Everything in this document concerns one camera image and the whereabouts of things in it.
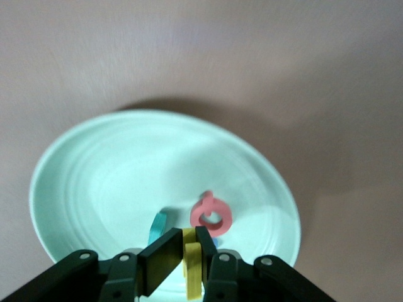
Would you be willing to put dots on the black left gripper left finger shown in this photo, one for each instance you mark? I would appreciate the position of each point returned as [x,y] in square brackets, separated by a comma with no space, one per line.
[157,261]

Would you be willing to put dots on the green plate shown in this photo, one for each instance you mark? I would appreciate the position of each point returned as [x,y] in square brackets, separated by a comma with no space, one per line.
[126,176]

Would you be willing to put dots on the red foam letter Q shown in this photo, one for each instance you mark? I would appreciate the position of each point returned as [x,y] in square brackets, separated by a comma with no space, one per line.
[196,217]

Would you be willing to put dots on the brown table cover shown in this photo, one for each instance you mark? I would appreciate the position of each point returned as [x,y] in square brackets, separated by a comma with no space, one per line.
[220,47]

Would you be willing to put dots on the angular blue foam letter M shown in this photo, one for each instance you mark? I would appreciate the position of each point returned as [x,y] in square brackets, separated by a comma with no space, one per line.
[216,242]

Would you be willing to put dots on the yellow foam letter H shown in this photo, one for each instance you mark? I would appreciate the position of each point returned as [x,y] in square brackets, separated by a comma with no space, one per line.
[192,267]

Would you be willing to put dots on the teal foam letter R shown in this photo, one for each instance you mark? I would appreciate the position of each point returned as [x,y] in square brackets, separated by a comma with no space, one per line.
[157,228]

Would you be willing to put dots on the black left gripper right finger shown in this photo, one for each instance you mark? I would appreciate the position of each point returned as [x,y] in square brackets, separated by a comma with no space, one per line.
[226,277]

